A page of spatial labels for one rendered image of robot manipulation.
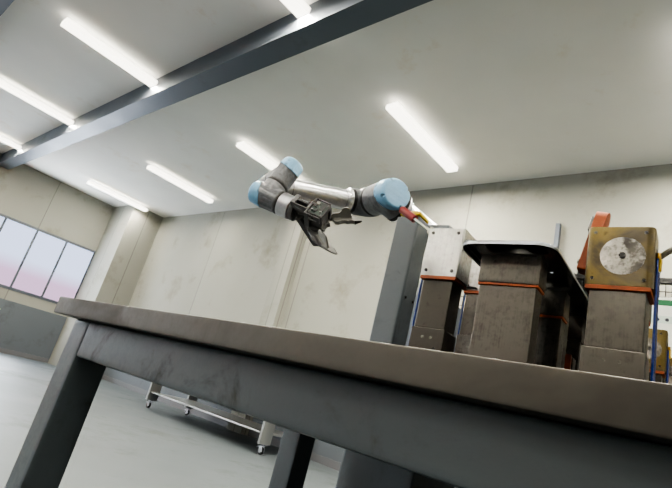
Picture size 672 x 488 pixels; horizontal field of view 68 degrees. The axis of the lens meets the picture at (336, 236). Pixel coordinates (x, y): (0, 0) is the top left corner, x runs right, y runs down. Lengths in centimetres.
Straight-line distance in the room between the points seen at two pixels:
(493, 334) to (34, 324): 1044
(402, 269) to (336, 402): 71
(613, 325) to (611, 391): 55
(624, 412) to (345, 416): 30
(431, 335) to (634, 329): 37
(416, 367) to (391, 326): 73
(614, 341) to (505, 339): 18
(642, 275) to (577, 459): 57
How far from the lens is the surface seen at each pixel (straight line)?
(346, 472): 194
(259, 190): 154
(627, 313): 101
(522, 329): 100
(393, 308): 127
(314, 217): 143
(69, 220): 1123
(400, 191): 175
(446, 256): 114
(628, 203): 522
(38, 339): 1115
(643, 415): 45
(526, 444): 52
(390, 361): 55
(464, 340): 134
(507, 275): 104
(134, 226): 1069
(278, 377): 71
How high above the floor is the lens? 62
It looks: 18 degrees up
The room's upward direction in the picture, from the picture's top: 15 degrees clockwise
